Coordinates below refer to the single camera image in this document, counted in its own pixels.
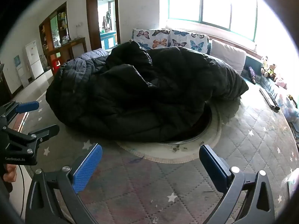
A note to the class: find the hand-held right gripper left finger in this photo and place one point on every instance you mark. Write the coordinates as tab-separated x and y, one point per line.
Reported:
87	168

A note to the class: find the person's left hand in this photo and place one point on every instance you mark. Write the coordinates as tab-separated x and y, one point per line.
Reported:
9	173

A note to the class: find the green framed window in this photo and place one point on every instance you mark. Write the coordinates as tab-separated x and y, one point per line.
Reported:
217	2

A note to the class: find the hanging grey garment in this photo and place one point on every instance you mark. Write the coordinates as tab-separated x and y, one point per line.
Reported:
108	21

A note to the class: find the silver black keyboard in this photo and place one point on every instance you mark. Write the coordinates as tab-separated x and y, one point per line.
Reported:
268	98

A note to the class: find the white fridge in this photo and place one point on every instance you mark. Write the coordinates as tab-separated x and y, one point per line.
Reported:
34	60

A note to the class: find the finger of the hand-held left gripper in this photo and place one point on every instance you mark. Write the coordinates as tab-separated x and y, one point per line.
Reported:
44	131
28	106

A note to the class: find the grey-blue quilted garment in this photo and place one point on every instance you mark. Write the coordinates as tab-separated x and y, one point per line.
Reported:
81	63

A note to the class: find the husky plush toy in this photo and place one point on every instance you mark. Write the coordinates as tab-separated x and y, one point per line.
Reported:
264	64

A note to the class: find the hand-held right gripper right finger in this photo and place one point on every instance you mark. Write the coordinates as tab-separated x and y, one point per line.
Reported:
215	168

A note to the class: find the turquoise cabinet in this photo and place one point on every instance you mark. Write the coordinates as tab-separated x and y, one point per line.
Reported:
108	39

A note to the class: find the butterfly print cushion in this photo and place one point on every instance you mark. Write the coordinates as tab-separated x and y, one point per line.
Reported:
186	40
151	38

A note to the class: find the brown bear plush toy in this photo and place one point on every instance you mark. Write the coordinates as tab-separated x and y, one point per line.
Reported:
271	71

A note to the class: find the clear plastic storage box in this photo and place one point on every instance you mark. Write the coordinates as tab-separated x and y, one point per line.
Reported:
288	108

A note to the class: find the red plastic stool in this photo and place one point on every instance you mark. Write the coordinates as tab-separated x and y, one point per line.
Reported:
56	66

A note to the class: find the white pillow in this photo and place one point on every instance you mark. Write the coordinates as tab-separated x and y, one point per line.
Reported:
227	53

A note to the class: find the dark wooden door frame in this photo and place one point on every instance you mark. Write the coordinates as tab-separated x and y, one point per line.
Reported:
91	16

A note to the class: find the black down jacket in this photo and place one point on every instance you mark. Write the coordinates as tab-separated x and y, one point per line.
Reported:
140	93

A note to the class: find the grey quilted star table cover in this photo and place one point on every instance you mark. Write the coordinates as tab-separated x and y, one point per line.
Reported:
257	133

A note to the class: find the wooden shelf cabinet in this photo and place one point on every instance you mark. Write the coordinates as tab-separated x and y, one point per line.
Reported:
46	42

